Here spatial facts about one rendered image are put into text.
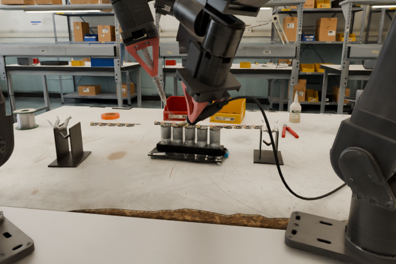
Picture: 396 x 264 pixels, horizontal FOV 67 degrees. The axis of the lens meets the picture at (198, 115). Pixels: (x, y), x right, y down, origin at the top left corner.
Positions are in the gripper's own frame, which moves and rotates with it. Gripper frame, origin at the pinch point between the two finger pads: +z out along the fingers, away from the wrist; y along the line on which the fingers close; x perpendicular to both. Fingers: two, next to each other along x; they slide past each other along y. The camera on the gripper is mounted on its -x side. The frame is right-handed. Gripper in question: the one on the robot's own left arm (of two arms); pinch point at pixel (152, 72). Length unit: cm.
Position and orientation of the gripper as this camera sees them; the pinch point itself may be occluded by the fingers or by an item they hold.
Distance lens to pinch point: 62.8
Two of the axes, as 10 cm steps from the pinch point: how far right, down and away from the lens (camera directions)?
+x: -9.3, 3.6, -1.1
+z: 3.2, 9.1, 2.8
